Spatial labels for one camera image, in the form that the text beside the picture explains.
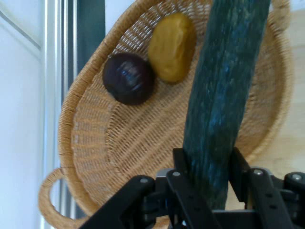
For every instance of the yellow-brown potato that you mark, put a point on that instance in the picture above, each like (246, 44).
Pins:
(172, 47)

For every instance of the silver aluminium frame profile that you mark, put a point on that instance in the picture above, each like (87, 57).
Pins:
(57, 71)

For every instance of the dark green cucumber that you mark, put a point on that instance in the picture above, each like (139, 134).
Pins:
(221, 95)

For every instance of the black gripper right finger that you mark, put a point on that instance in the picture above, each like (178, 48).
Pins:
(264, 190)

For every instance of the dark purple round onion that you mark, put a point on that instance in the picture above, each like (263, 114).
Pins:
(128, 78)

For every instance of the dark green vertical post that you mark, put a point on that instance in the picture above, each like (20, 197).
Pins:
(90, 31)

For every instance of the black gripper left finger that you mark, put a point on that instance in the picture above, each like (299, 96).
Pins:
(181, 190)

